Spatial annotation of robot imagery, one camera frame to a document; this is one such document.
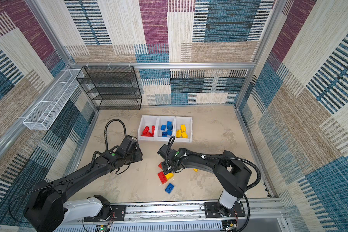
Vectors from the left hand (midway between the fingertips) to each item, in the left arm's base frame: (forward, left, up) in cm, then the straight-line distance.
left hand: (140, 152), depth 85 cm
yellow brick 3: (+22, -26, -6) cm, 35 cm away
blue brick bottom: (-17, -17, -9) cm, 26 cm away
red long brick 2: (-12, -13, -7) cm, 19 cm away
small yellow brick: (-8, -32, -8) cm, 34 cm away
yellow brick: (+17, -27, -6) cm, 32 cm away
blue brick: (+24, -17, -6) cm, 30 cm away
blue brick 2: (+24, -12, -7) cm, 28 cm away
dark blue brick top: (+16, -13, -5) cm, 21 cm away
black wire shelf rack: (+49, +26, +9) cm, 56 cm away
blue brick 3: (+19, -17, -8) cm, 27 cm away
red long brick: (+19, 0, -7) cm, 20 cm away
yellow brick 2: (+17, -23, -5) cm, 29 cm away
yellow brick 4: (-12, -17, -6) cm, 21 cm away
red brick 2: (-4, -11, -9) cm, 15 cm away
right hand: (-8, -17, -6) cm, 20 cm away
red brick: (+16, -3, -5) cm, 17 cm away
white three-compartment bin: (+26, -8, -2) cm, 27 cm away
